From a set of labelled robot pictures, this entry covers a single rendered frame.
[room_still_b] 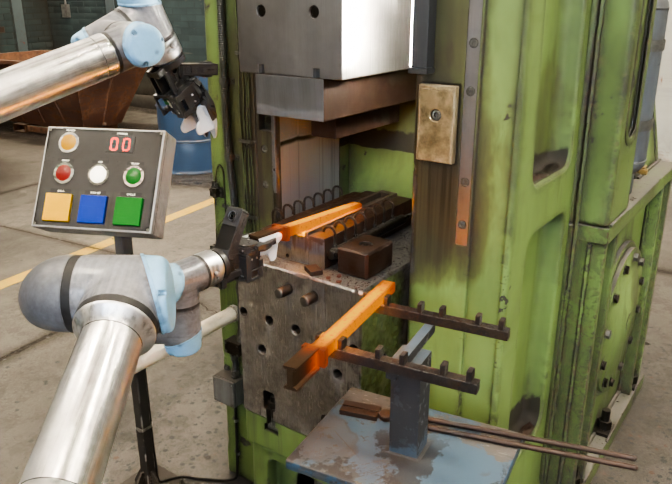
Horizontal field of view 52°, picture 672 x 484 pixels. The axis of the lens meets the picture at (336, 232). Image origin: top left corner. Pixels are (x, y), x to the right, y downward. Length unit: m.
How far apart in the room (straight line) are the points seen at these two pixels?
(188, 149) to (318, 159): 4.31
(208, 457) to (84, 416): 1.72
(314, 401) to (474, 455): 0.48
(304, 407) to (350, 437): 0.35
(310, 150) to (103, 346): 1.16
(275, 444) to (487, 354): 0.63
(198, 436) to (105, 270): 1.71
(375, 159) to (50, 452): 1.45
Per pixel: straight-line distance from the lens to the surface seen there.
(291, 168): 1.91
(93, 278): 1.03
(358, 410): 1.54
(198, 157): 6.29
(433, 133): 1.55
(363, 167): 2.11
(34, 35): 11.22
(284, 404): 1.84
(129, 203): 1.86
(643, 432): 2.90
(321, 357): 1.22
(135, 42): 1.27
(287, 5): 1.60
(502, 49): 1.50
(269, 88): 1.65
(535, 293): 1.99
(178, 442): 2.68
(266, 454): 2.00
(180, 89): 1.51
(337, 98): 1.60
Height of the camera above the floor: 1.55
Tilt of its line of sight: 19 degrees down
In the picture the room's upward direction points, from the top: straight up
